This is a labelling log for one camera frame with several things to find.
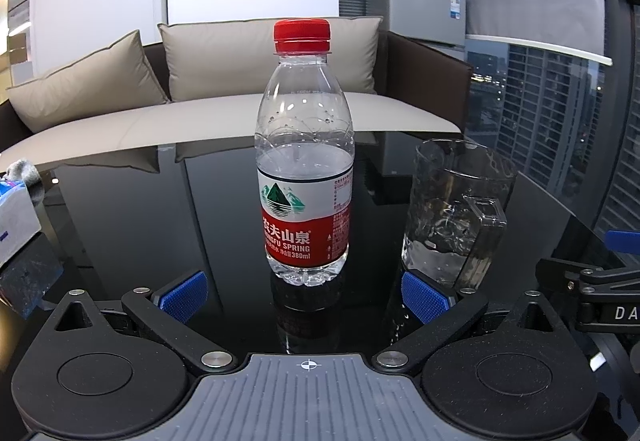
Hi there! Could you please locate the clear plastic water bottle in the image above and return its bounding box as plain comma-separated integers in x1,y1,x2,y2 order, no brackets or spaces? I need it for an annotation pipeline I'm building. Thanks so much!
254,39,356,287

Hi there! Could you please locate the grey crumpled cloth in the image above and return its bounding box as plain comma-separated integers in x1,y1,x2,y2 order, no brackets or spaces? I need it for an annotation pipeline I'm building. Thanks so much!
4,160,43,187

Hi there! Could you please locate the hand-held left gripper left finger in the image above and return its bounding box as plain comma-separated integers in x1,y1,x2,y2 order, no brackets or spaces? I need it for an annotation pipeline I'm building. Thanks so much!
50,270,238,374

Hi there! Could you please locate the beige sofa side cushion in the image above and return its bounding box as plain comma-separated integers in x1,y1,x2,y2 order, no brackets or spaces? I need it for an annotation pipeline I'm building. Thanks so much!
6,30,169,134

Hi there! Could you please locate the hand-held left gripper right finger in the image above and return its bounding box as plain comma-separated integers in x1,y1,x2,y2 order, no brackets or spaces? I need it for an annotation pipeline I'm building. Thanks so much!
372,270,568,377

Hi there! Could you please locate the grey small fridge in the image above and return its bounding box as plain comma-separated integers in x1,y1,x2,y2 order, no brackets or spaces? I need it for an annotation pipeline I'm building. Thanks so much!
365,0,467,48

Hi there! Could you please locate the beige sofa back cushion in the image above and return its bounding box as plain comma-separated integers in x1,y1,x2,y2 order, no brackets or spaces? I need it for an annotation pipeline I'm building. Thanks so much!
157,16,384,103

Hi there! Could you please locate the blue and white tissue box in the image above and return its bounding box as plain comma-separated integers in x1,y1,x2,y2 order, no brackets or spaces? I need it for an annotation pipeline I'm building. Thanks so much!
0,176,43,268

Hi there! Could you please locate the red bottle cap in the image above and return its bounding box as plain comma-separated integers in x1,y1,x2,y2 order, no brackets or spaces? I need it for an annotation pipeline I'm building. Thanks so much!
273,18,333,55

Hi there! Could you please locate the clear glass mug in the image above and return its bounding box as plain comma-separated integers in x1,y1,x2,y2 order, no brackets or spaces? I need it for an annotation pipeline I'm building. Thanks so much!
401,138,518,291

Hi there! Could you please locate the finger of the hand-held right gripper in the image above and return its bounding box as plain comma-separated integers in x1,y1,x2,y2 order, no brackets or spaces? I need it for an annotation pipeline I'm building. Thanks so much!
604,229,640,253
535,258,640,293

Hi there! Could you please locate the brown and beige sofa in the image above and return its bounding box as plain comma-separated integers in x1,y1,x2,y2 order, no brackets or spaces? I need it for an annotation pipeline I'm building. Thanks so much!
0,28,476,168

